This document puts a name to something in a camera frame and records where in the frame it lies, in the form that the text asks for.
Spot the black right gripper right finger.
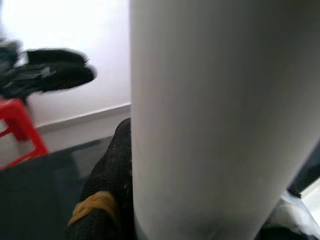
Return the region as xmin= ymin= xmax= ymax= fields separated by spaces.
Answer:
xmin=286 ymin=186 xmax=304 ymax=199

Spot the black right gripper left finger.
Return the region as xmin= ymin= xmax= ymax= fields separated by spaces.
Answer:
xmin=65 ymin=118 xmax=137 ymax=240

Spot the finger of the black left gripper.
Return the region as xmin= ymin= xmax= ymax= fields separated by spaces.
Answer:
xmin=41 ymin=64 xmax=99 ymax=93
xmin=24 ymin=48 xmax=90 ymax=67

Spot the white plastic table leg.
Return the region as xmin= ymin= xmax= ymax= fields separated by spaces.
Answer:
xmin=129 ymin=0 xmax=320 ymax=240

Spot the red plastic stool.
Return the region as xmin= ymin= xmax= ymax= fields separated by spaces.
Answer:
xmin=0 ymin=98 xmax=50 ymax=170

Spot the yellow rubber band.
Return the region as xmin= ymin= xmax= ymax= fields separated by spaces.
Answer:
xmin=67 ymin=191 xmax=120 ymax=227

